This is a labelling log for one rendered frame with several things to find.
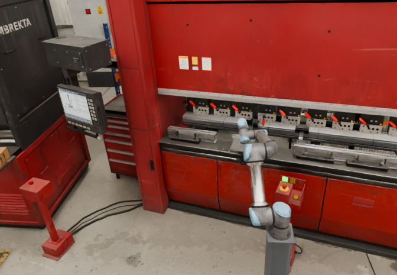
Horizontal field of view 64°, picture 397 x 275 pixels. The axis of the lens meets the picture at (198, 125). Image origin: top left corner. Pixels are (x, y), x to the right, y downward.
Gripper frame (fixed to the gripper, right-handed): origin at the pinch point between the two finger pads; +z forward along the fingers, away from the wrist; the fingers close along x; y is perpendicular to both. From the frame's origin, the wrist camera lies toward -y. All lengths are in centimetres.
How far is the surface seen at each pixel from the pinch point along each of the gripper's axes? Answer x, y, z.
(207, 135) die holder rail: 39.0, 0.3, 8.6
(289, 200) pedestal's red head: -43, -47, 0
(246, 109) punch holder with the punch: 1.9, 20.7, -17.9
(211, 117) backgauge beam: 45, 26, 25
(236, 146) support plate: 5.4, -11.7, -9.0
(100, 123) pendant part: 104, -26, -66
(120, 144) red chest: 154, -13, 46
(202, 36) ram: 39, 60, -64
